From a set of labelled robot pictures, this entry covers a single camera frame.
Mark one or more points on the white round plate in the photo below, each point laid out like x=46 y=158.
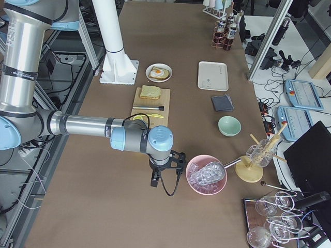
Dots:
x=159 y=65

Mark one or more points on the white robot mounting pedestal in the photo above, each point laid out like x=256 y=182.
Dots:
x=117 y=68

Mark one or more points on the blue teach pendant far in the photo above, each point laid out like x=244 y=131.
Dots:
x=303 y=94

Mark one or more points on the green ceramic bowl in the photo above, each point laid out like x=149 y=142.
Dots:
x=229 y=126

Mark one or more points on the yellow plastic knife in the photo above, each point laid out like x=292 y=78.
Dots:
x=151 y=115

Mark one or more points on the tea bottle middle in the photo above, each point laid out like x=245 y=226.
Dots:
x=220 y=27

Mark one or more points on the wooden mug tree stand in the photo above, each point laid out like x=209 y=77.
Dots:
x=249 y=172

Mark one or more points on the blue teach pendant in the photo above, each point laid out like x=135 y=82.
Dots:
x=303 y=94
x=298 y=122

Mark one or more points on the tea bottle back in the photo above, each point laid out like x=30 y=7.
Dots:
x=230 y=20

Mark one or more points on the tea bottle front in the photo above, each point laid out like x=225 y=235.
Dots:
x=230 y=37

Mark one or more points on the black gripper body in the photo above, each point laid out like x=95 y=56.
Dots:
x=156 y=169

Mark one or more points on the wooden cutting board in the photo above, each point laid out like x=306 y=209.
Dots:
x=164 y=101

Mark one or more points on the copper wire bottle rack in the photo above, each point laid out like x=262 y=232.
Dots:
x=218 y=42

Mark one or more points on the wine glass rack tray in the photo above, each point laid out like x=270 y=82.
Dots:
x=274 y=220

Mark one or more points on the blue teach pendant near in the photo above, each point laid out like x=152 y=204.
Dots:
x=298 y=122

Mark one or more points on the black monitor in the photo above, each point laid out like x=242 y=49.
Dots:
x=309 y=160

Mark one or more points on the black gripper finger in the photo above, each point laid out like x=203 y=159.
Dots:
x=155 y=178

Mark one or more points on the plain toast slice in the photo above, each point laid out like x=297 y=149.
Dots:
x=150 y=92

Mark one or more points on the tea bottle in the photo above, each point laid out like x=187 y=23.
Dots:
x=230 y=37
x=230 y=20
x=220 y=27

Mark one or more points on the white cup rack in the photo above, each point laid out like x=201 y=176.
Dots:
x=216 y=8

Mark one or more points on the cream rabbit tray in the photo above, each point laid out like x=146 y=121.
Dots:
x=213 y=76

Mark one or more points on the toast slice under egg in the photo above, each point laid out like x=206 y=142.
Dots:
x=166 y=73

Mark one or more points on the steel ice scoop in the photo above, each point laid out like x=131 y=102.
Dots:
x=211 y=173

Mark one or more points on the fried egg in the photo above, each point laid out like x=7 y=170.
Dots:
x=156 y=73

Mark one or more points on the clear glass mug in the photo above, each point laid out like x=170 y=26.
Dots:
x=262 y=153

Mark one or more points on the pink bowl with ice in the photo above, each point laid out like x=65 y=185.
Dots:
x=198 y=163

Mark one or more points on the steel muddler black tip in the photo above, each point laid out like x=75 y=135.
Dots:
x=141 y=107

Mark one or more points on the grey folded cloth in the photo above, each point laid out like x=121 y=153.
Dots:
x=222 y=103

